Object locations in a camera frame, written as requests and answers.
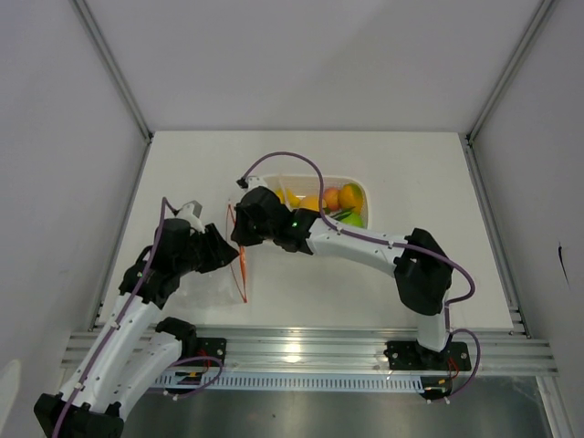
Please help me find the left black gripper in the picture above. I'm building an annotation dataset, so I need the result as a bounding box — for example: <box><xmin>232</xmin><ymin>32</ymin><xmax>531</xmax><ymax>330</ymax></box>
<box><xmin>175</xmin><ymin>223</ymin><xmax>239</xmax><ymax>276</ymax></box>

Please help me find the clear orange zip top bag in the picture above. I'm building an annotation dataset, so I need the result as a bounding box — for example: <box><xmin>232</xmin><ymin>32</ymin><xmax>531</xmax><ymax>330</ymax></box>
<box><xmin>175</xmin><ymin>200</ymin><xmax>251</xmax><ymax>307</ymax></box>

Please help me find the green leafy vegetable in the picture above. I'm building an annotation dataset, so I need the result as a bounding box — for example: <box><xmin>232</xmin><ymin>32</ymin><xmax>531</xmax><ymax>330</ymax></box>
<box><xmin>327</xmin><ymin>207</ymin><xmax>354</xmax><ymax>220</ymax></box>

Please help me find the green yellow mango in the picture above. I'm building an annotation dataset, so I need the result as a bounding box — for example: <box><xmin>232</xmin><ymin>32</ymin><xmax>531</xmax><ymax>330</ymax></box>
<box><xmin>339</xmin><ymin>183</ymin><xmax>364</xmax><ymax>214</ymax></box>

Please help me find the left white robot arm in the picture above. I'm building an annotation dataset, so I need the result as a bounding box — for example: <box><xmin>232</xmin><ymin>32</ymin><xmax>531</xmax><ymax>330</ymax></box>
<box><xmin>34</xmin><ymin>218</ymin><xmax>238</xmax><ymax>437</ymax></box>

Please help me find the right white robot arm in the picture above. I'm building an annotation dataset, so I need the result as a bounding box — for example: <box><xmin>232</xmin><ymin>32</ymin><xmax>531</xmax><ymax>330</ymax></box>
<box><xmin>231</xmin><ymin>186</ymin><xmax>454</xmax><ymax>369</ymax></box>

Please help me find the yellow pear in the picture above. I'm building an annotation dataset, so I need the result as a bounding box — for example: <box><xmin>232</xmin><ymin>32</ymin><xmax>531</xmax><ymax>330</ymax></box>
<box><xmin>276</xmin><ymin>189</ymin><xmax>300</xmax><ymax>208</ymax></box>

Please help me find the orange fruit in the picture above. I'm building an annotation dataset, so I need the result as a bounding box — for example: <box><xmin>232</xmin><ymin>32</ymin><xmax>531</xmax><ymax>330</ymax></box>
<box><xmin>298</xmin><ymin>195</ymin><xmax>327</xmax><ymax>212</ymax></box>

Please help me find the white perforated plastic basket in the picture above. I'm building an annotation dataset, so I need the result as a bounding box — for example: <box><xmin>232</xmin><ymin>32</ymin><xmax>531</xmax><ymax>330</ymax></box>
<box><xmin>263</xmin><ymin>174</ymin><xmax>369</xmax><ymax>228</ymax></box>

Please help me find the red peach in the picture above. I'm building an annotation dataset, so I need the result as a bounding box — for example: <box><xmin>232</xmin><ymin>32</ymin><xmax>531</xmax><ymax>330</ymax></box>
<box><xmin>323</xmin><ymin>187</ymin><xmax>340</xmax><ymax>211</ymax></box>

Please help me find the green apple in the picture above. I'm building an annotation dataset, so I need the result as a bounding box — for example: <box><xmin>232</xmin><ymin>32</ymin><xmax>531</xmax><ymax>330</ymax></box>
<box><xmin>338</xmin><ymin>212</ymin><xmax>365</xmax><ymax>228</ymax></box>

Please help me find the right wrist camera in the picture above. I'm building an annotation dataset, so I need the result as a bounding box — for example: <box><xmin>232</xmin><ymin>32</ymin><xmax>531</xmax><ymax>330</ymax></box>
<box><xmin>236</xmin><ymin>176</ymin><xmax>267</xmax><ymax>192</ymax></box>

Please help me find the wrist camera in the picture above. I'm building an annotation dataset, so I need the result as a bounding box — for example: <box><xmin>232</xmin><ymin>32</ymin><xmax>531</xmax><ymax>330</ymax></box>
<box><xmin>174</xmin><ymin>201</ymin><xmax>204</xmax><ymax>233</ymax></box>
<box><xmin>236</xmin><ymin>176</ymin><xmax>267</xmax><ymax>192</ymax></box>

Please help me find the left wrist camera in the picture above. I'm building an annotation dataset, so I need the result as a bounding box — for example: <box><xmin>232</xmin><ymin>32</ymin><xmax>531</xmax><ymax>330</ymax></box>
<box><xmin>174</xmin><ymin>201</ymin><xmax>204</xmax><ymax>233</ymax></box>

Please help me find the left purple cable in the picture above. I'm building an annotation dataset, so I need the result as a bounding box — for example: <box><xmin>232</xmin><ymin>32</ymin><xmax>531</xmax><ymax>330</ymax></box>
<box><xmin>49</xmin><ymin>196</ymin><xmax>179</xmax><ymax>438</ymax></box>

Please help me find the purple cable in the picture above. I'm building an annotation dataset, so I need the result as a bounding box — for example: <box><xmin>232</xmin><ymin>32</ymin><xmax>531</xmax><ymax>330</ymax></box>
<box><xmin>240</xmin><ymin>151</ymin><xmax>481</xmax><ymax>402</ymax></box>
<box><xmin>49</xmin><ymin>196</ymin><xmax>179</xmax><ymax>438</ymax></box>

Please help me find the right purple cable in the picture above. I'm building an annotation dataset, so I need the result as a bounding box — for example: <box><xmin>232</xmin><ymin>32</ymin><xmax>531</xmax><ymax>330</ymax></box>
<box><xmin>240</xmin><ymin>151</ymin><xmax>481</xmax><ymax>402</ymax></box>

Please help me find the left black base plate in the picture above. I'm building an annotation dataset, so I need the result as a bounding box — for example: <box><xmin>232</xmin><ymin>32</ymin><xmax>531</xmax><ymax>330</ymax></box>
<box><xmin>195</xmin><ymin>338</ymin><xmax>227</xmax><ymax>368</ymax></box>

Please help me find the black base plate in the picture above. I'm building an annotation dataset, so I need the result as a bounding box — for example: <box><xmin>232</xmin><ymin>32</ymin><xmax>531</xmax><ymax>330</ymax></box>
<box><xmin>195</xmin><ymin>338</ymin><xmax>227</xmax><ymax>368</ymax></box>
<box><xmin>383</xmin><ymin>340</ymin><xmax>472</xmax><ymax>371</ymax></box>

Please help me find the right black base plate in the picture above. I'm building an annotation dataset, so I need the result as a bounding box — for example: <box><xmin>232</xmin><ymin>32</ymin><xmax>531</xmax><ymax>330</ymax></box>
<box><xmin>383</xmin><ymin>340</ymin><xmax>472</xmax><ymax>371</ymax></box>

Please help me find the slotted cable duct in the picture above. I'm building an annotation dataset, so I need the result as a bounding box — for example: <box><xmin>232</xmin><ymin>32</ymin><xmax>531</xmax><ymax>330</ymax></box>
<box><xmin>154</xmin><ymin>371</ymin><xmax>425</xmax><ymax>394</ymax></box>

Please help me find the right aluminium frame post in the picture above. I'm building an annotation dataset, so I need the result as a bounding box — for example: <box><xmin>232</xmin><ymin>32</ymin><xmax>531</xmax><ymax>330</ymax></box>
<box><xmin>464</xmin><ymin>0</ymin><xmax>560</xmax><ymax>142</ymax></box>

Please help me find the aluminium frame post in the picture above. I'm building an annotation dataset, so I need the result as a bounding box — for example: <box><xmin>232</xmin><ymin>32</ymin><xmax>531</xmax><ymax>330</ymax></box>
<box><xmin>69</xmin><ymin>0</ymin><xmax>153</xmax><ymax>144</ymax></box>
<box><xmin>464</xmin><ymin>0</ymin><xmax>560</xmax><ymax>142</ymax></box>

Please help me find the left aluminium frame post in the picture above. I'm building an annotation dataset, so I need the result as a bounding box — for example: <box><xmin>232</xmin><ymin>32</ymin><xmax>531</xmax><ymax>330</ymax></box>
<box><xmin>69</xmin><ymin>0</ymin><xmax>153</xmax><ymax>144</ymax></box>

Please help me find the aluminium rail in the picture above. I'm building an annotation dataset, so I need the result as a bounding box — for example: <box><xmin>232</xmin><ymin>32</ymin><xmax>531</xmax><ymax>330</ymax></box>
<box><xmin>61</xmin><ymin>326</ymin><xmax>560</xmax><ymax>378</ymax></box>

